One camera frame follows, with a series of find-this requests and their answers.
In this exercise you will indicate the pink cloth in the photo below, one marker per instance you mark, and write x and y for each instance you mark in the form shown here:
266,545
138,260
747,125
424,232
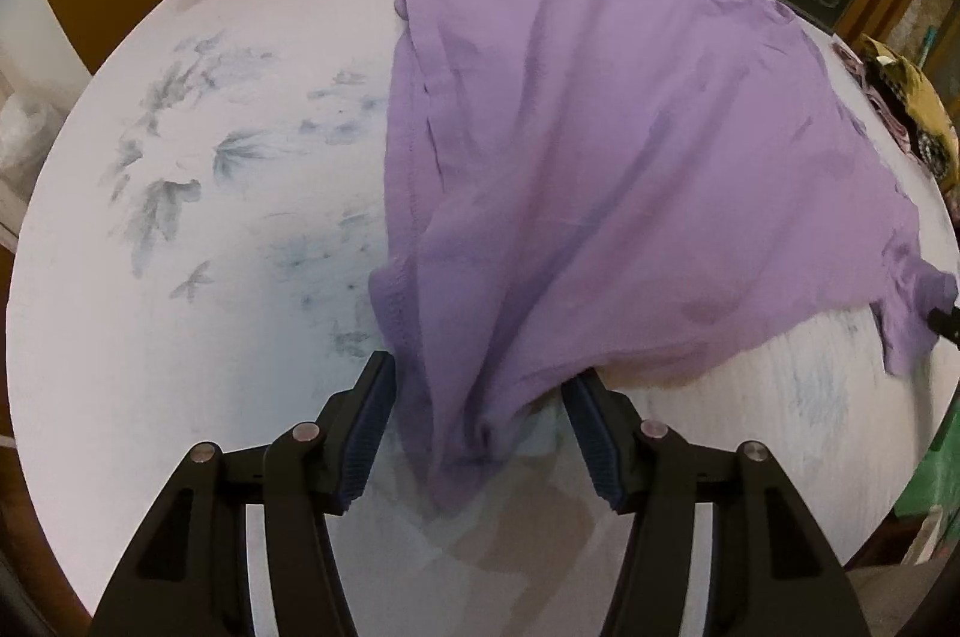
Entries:
874,90

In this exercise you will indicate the floral tablecloth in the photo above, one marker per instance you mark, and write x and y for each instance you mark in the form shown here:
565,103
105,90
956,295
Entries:
225,232

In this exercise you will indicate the yellow patterned cloth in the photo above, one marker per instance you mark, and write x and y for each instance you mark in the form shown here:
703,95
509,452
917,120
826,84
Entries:
926,105

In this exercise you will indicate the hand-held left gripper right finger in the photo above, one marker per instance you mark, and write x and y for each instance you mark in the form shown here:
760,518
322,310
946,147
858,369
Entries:
592,438

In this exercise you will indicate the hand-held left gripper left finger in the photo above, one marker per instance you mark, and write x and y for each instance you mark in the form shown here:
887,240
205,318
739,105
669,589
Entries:
367,431

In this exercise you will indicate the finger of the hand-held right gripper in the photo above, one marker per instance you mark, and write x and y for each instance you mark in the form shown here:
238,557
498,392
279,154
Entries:
946,323

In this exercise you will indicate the white crumpled cloth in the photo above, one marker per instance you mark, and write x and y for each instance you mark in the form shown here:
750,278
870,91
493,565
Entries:
26,142

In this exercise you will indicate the green bag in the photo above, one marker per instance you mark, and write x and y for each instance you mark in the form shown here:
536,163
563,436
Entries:
930,472

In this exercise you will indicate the purple t-shirt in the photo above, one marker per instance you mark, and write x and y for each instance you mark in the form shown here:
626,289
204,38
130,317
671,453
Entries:
600,157

